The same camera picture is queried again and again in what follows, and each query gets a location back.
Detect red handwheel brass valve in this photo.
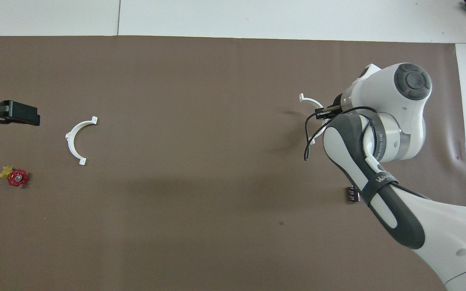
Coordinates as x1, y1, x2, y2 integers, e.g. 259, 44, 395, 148
0, 165, 28, 187

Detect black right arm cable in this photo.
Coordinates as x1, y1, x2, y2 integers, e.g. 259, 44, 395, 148
303, 106, 379, 161

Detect white half-ring pipe clamp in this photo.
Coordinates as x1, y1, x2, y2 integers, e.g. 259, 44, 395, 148
299, 93, 324, 145
65, 116, 98, 166

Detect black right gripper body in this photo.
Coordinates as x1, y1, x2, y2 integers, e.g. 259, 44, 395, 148
324, 94, 345, 118

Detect brown table mat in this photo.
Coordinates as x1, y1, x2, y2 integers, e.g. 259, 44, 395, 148
0, 36, 466, 291

